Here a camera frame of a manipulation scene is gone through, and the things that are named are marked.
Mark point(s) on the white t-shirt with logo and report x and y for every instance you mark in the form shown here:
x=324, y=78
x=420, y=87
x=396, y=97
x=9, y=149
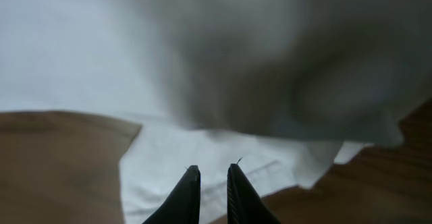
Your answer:
x=106, y=103

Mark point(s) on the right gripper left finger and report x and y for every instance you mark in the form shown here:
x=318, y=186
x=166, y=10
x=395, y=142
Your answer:
x=182, y=206

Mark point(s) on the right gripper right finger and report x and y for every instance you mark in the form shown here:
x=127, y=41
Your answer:
x=244, y=205

